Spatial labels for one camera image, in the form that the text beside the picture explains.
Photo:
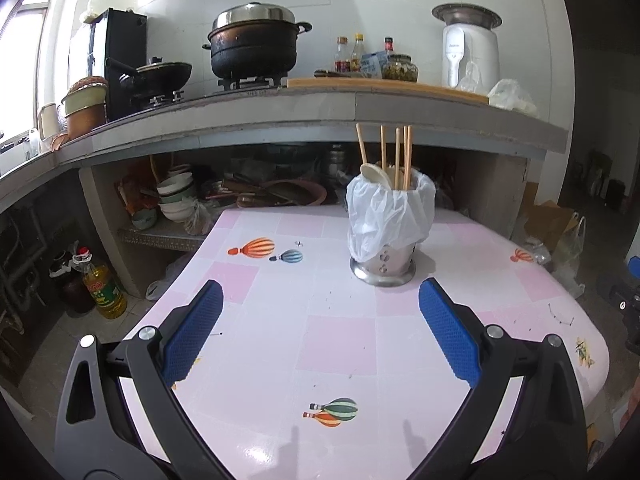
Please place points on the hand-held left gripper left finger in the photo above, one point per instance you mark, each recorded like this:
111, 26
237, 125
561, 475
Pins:
192, 332

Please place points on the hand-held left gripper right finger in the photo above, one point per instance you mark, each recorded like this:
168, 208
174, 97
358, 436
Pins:
450, 332

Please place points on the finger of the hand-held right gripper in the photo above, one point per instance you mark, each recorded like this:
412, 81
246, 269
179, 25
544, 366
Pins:
634, 266
625, 310

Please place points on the steel utensil holder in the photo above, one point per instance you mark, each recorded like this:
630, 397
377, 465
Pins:
382, 267

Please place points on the light wooden chopstick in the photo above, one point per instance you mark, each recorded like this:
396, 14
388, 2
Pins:
361, 147
383, 147
410, 152
398, 157
405, 155

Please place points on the crumpled white plastic bag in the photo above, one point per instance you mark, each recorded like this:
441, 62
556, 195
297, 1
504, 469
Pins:
570, 255

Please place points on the cardboard box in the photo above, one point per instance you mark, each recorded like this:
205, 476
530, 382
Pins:
547, 225

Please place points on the cooking oil bottle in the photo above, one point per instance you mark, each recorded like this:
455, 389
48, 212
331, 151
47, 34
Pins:
105, 290

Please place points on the dark brown jug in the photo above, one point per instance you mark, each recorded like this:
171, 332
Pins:
70, 290

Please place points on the stack of ceramic bowls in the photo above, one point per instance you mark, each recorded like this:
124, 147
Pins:
175, 195

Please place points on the red packet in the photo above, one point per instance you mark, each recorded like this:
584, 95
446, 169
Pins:
135, 195

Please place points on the pink plastic basin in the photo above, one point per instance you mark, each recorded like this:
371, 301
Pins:
295, 192

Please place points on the grey drain pipe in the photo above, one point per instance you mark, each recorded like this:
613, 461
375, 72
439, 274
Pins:
20, 270

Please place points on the clear plastic bag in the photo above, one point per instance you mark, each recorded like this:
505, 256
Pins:
512, 97

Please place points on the grey concrete kitchen counter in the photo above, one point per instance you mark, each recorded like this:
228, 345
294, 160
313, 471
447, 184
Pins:
300, 120

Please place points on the wooden cutting board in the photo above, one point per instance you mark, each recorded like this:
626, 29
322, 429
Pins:
390, 89

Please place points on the gas stove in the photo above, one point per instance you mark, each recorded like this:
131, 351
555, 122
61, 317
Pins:
240, 85

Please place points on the cream enamel basin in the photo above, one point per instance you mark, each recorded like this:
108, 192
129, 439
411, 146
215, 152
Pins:
85, 100

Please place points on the white cup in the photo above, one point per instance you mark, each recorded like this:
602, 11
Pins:
48, 120

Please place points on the black wok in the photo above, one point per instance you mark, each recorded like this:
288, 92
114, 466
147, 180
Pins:
160, 75

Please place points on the white kitchen appliance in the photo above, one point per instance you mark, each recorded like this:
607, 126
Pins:
472, 55

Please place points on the glass pickle jar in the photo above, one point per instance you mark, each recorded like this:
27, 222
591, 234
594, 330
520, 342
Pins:
400, 69

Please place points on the large black cooking pot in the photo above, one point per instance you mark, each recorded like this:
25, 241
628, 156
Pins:
252, 52

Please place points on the clear bottle yellow cap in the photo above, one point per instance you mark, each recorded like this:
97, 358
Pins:
357, 52

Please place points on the clear bottle gold cap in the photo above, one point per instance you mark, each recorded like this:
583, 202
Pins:
341, 55

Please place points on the black box appliance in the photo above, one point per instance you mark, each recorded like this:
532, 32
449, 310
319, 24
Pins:
120, 40

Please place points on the steel bowl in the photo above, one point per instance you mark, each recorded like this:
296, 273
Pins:
466, 14

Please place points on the steel pot lid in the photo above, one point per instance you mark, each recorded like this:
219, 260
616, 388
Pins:
252, 14

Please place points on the window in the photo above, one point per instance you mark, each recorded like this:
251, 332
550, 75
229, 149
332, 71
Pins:
30, 50

